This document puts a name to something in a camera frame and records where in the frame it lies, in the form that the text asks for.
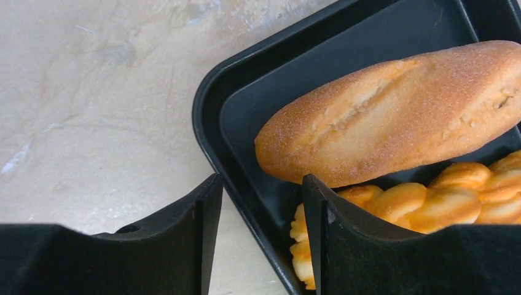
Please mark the long fake bread loaf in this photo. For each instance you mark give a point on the long fake bread loaf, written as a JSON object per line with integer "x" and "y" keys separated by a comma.
{"x": 395, "y": 115}

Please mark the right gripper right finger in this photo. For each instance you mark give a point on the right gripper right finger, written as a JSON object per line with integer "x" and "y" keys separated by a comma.
{"x": 354, "y": 252}

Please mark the black plastic tray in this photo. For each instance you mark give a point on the black plastic tray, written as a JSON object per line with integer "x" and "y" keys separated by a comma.
{"x": 238, "y": 96}

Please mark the braided fake bread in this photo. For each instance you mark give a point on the braided fake bread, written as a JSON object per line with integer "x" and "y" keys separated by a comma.
{"x": 465, "y": 193}

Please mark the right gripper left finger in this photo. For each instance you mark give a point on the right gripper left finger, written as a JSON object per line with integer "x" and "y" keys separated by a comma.
{"x": 170, "y": 251}

